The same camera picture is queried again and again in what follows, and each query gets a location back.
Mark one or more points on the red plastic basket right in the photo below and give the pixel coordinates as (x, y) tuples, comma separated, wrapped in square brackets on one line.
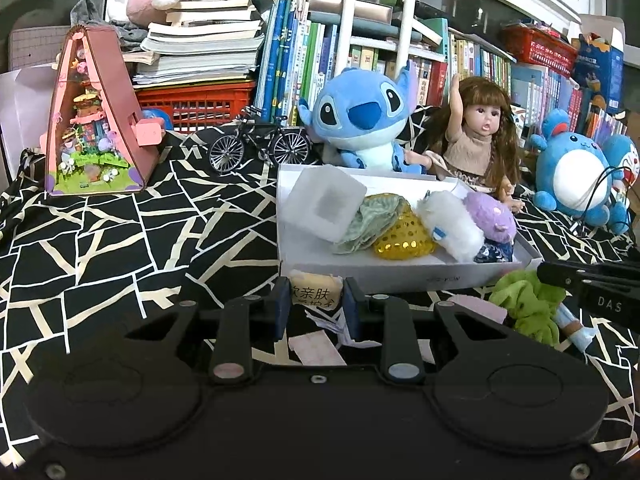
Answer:
[(534, 46)]

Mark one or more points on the tissue packet with text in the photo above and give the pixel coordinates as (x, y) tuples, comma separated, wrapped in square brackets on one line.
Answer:
[(316, 290)]

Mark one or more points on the brown-haired baby doll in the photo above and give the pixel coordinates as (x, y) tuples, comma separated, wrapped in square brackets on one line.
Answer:
[(474, 138)]

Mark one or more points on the white foam block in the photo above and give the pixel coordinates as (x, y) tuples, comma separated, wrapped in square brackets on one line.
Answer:
[(319, 200)]

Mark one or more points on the light blue small packet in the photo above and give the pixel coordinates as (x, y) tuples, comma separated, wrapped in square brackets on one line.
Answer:
[(579, 336)]

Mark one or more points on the red plastic basket left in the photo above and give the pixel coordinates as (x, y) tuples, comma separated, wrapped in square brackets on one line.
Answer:
[(192, 107)]

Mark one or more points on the red plastic basket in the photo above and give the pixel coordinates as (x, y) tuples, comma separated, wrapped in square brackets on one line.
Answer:
[(534, 46), (192, 107)]

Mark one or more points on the black white patterned cloth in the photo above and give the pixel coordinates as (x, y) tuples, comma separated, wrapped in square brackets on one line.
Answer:
[(71, 266)]

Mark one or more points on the yellow sequin pouch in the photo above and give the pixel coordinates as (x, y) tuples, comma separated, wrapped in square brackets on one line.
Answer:
[(406, 238)]

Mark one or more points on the purple one-eyed plush toy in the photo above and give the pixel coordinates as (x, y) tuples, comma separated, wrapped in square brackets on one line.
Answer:
[(493, 217)]

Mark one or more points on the blue round plush toy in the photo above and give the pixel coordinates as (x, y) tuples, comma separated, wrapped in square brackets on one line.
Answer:
[(582, 178)]

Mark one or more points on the stack of horizontal books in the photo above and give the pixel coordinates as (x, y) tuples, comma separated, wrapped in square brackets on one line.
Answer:
[(202, 40)]

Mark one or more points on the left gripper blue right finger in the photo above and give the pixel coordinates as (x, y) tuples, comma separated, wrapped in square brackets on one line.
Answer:
[(353, 301)]

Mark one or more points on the green grey cloth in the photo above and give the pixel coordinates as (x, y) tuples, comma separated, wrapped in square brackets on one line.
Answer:
[(376, 214)]

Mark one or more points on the miniature black bicycle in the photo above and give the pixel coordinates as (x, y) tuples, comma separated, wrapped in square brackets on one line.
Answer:
[(272, 142)]

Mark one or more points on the blue patterned pouch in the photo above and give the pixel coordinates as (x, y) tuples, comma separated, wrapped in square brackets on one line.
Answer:
[(493, 251)]

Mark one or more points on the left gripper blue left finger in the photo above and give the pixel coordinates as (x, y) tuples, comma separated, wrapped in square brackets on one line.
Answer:
[(279, 303)]

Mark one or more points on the white pipe frame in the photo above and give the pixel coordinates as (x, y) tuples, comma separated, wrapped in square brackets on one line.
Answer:
[(379, 14)]

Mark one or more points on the blue Stitch plush toy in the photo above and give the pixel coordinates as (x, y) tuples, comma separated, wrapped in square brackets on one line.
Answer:
[(359, 115)]

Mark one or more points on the green scrunchie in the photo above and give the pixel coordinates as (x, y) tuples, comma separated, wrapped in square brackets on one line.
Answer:
[(531, 305)]

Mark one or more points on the pink triangular dollhouse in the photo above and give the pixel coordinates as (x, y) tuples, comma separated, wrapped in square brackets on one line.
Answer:
[(98, 139)]

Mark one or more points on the blue cardboard box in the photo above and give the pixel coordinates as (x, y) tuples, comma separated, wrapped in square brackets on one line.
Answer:
[(599, 67)]

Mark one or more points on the white fluffy plush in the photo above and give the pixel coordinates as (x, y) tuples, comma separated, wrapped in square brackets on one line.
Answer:
[(450, 225)]

